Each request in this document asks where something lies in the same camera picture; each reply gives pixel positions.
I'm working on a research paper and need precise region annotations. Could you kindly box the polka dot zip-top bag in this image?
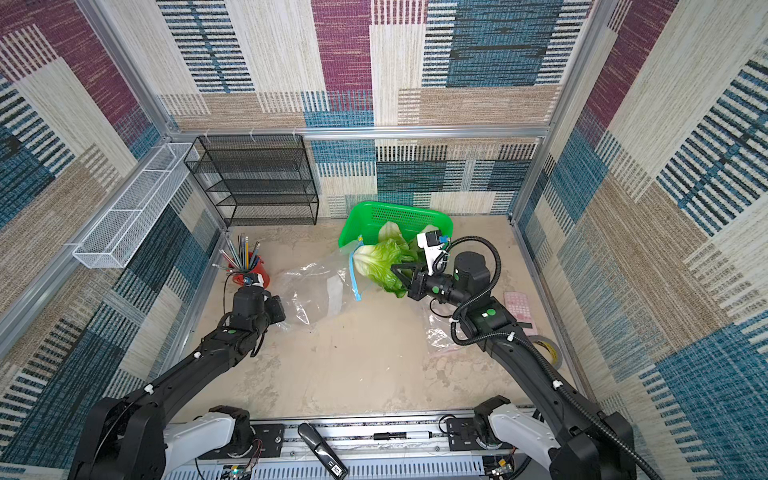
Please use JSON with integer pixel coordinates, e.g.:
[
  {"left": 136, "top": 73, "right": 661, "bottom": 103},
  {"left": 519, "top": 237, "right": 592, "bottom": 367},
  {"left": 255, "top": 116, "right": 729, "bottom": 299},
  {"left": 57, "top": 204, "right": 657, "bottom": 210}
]
[{"left": 426, "top": 301, "right": 460, "bottom": 356}]

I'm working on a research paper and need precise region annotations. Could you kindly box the clear blue-zip bag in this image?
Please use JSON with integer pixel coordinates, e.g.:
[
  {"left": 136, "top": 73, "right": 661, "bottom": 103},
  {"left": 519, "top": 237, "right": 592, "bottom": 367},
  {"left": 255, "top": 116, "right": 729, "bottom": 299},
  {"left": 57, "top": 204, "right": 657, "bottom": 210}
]
[{"left": 271, "top": 241, "right": 368, "bottom": 331}]

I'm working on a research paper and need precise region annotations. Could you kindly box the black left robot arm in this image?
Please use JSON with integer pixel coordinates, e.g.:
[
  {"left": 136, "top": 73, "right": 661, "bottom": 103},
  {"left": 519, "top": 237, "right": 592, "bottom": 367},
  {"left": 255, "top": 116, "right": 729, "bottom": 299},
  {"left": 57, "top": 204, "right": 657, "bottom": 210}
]
[{"left": 68, "top": 286, "right": 286, "bottom": 479}]

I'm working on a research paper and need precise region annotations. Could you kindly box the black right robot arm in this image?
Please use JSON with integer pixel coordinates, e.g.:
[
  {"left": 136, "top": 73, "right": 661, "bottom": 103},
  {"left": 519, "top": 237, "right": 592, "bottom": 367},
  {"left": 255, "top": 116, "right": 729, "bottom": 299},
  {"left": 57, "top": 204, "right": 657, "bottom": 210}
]
[{"left": 391, "top": 251, "right": 660, "bottom": 479}]

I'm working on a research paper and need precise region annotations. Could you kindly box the red metal pencil bucket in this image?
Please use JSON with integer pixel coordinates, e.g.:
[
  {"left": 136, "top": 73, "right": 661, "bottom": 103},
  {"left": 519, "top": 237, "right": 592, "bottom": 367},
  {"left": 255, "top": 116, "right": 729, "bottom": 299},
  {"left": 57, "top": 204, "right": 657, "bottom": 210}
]
[{"left": 231, "top": 256, "right": 270, "bottom": 288}]

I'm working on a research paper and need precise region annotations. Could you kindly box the green plastic perforated basket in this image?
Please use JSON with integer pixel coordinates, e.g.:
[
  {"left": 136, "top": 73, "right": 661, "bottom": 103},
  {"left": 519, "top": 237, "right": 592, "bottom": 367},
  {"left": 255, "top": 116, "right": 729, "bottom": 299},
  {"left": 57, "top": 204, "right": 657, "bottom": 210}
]
[{"left": 338, "top": 201, "right": 453, "bottom": 248}]

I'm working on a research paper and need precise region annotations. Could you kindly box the pink calculator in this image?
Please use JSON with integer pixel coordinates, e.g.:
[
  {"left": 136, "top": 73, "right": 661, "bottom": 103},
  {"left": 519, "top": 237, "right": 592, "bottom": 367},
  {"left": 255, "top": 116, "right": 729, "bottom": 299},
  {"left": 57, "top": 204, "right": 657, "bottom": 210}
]
[{"left": 504, "top": 292, "right": 538, "bottom": 336}]

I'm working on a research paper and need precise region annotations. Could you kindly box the black tape roll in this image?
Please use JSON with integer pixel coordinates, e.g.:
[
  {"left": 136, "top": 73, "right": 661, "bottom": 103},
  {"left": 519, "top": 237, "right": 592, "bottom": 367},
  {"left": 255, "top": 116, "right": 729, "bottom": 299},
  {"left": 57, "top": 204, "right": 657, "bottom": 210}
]
[{"left": 529, "top": 335, "right": 564, "bottom": 370}]

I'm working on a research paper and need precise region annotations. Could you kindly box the black corrugated cable conduit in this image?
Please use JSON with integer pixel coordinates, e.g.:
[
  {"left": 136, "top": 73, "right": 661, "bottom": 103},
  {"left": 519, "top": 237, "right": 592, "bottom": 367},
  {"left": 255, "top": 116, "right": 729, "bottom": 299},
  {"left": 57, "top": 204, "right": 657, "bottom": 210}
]
[{"left": 431, "top": 235, "right": 664, "bottom": 480}]

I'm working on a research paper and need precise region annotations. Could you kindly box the black wire mesh shelf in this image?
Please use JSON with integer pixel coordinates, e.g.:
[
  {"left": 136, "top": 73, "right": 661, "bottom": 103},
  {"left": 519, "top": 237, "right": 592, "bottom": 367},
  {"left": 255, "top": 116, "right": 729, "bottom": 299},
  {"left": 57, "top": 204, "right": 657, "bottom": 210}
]
[{"left": 184, "top": 134, "right": 319, "bottom": 227}]

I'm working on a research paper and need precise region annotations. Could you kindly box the black handheld device on rail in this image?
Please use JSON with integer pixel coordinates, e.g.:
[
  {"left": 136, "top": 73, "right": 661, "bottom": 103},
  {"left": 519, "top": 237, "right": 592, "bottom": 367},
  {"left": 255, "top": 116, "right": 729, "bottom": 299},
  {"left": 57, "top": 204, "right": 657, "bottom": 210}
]
[{"left": 297, "top": 422, "right": 349, "bottom": 480}]

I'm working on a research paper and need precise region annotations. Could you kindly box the white wire mesh tray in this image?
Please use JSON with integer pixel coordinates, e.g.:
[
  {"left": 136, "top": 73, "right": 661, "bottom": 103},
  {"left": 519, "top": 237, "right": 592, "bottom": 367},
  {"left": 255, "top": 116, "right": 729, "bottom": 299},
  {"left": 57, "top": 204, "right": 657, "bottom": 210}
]
[{"left": 73, "top": 143, "right": 192, "bottom": 269}]

